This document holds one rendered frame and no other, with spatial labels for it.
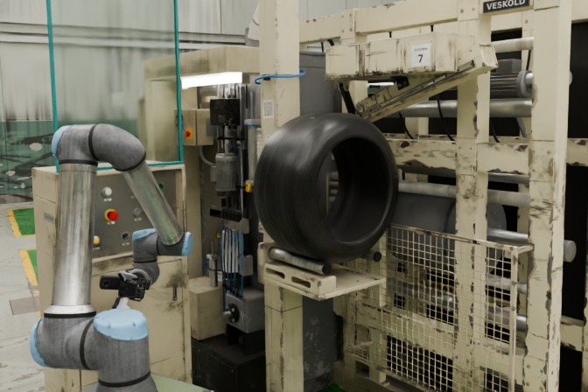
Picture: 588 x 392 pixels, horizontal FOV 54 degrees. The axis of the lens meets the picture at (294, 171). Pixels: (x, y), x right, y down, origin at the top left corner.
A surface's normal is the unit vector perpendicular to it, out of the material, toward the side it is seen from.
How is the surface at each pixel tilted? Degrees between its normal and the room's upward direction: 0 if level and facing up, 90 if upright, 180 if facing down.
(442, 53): 90
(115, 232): 90
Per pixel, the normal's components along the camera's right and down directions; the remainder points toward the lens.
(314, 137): 0.04, -0.47
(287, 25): 0.63, 0.07
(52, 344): -0.20, -0.13
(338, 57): -0.78, 0.07
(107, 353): -0.19, 0.09
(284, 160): -0.72, -0.34
